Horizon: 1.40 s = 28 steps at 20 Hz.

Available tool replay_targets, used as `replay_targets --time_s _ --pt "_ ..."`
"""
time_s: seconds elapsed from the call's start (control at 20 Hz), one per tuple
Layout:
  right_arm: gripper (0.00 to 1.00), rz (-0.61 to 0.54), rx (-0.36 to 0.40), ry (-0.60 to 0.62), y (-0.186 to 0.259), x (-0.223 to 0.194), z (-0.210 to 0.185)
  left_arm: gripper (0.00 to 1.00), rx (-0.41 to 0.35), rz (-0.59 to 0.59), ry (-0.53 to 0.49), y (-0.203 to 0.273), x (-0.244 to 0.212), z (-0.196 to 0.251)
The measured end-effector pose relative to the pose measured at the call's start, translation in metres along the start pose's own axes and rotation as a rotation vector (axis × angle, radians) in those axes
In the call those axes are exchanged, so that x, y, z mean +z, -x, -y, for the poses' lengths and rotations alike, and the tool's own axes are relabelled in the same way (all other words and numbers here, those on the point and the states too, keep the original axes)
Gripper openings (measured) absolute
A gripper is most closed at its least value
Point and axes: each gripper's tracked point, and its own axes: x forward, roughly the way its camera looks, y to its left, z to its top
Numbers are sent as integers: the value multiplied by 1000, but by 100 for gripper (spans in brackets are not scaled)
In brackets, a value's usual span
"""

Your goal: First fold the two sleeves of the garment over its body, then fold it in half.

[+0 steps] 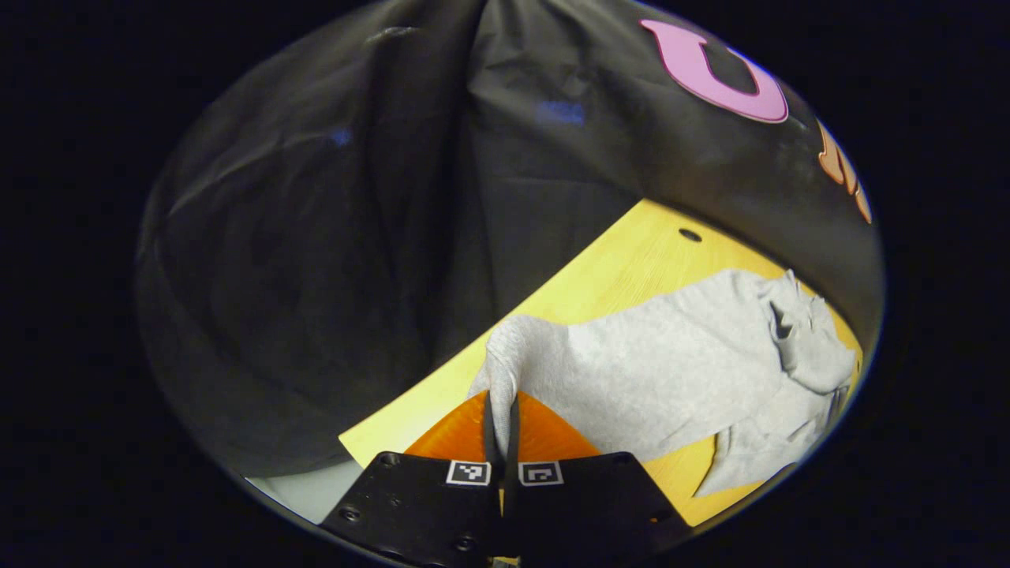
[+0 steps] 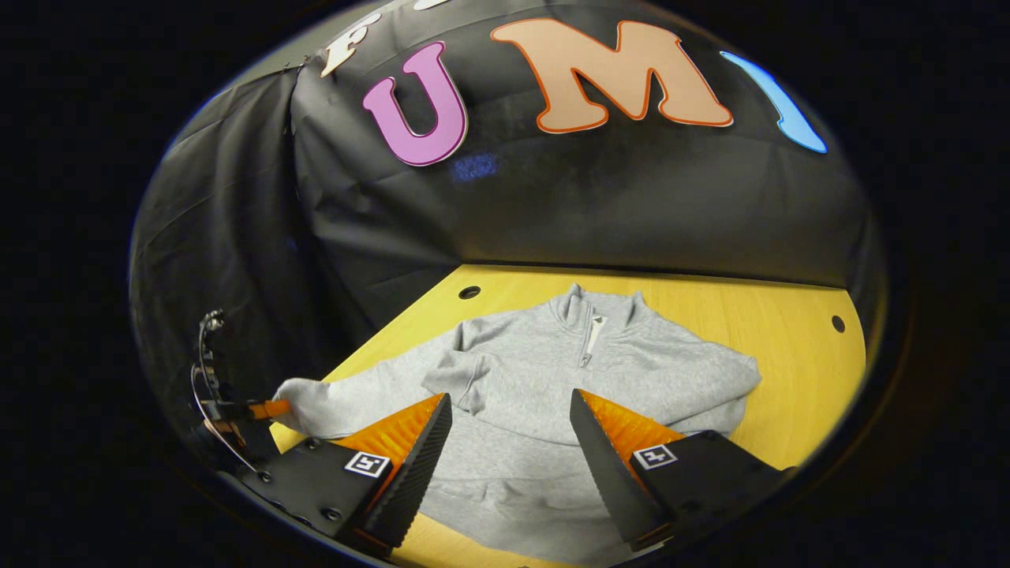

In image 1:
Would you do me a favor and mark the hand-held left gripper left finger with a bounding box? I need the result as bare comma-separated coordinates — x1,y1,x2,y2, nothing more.
320,390,504,568

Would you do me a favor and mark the black backdrop cloth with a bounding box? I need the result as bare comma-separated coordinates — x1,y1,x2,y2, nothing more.
134,0,885,478

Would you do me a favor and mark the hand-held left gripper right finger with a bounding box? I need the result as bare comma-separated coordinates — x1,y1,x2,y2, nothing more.
505,393,687,568

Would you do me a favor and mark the grey sweatshirt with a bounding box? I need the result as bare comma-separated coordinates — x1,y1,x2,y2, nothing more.
469,268,859,498

